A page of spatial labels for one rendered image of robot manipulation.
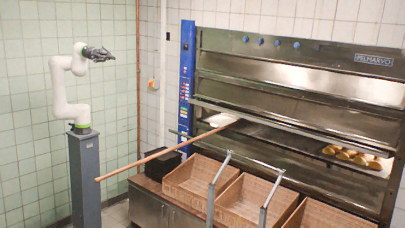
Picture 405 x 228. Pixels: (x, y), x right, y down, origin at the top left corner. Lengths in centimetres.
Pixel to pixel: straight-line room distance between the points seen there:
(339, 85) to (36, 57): 252
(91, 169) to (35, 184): 70
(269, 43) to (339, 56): 58
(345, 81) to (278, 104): 57
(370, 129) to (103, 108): 259
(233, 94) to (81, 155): 142
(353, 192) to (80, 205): 229
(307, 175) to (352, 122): 59
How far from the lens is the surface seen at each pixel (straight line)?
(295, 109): 306
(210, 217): 310
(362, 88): 283
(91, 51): 260
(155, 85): 397
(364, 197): 305
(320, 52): 293
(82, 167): 336
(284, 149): 319
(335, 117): 294
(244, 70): 325
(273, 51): 311
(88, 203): 355
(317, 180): 314
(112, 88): 407
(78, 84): 384
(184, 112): 376
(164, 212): 360
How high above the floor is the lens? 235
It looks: 18 degrees down
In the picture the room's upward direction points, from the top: 3 degrees clockwise
